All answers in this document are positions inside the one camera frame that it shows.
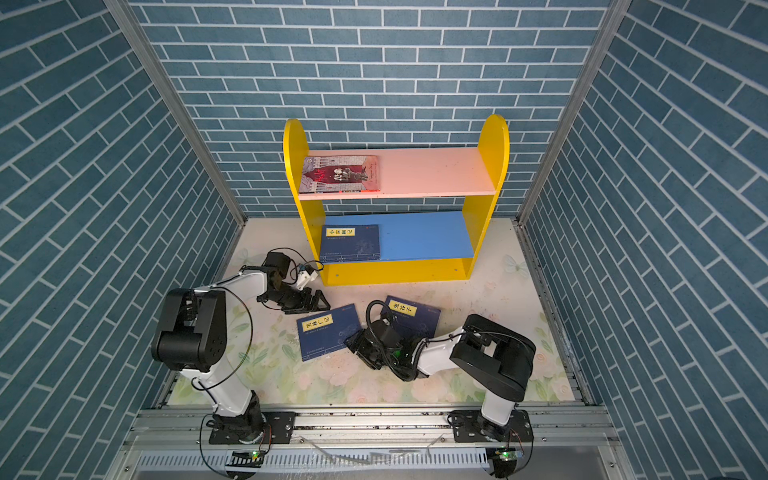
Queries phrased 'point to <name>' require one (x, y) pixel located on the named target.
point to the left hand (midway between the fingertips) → (319, 306)
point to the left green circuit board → (246, 459)
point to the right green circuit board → (505, 462)
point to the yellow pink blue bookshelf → (392, 215)
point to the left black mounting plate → (278, 429)
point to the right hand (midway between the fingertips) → (343, 344)
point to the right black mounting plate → (466, 427)
